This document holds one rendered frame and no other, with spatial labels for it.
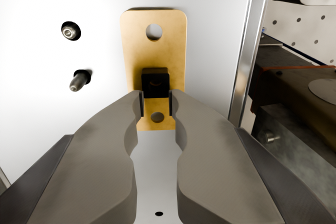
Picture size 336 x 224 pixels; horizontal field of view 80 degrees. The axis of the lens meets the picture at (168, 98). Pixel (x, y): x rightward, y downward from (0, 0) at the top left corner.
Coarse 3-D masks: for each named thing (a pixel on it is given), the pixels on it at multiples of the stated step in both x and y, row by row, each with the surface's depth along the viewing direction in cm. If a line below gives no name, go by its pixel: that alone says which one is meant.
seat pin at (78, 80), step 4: (80, 72) 13; (84, 72) 13; (88, 72) 14; (76, 76) 13; (80, 76) 13; (84, 76) 13; (88, 76) 14; (72, 80) 12; (76, 80) 12; (80, 80) 13; (84, 80) 13; (72, 84) 12; (76, 84) 12; (80, 84) 12; (72, 88) 12; (76, 88) 12; (80, 88) 12
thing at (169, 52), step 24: (120, 24) 11; (144, 24) 11; (168, 24) 11; (144, 48) 12; (168, 48) 12; (144, 72) 12; (168, 72) 12; (144, 96) 13; (144, 120) 15; (168, 120) 15
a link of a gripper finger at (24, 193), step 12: (60, 144) 8; (48, 156) 7; (60, 156) 7; (36, 168) 7; (48, 168) 7; (24, 180) 6; (36, 180) 6; (48, 180) 6; (12, 192) 6; (24, 192) 6; (36, 192) 6; (0, 204) 6; (12, 204) 6; (24, 204) 6; (0, 216) 5; (12, 216) 5; (24, 216) 5
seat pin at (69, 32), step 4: (68, 24) 12; (72, 24) 12; (76, 24) 12; (64, 28) 11; (68, 28) 11; (72, 28) 12; (76, 28) 12; (64, 32) 11; (68, 32) 11; (72, 32) 12; (76, 32) 12; (80, 32) 13; (64, 36) 12; (68, 36) 12; (72, 36) 12
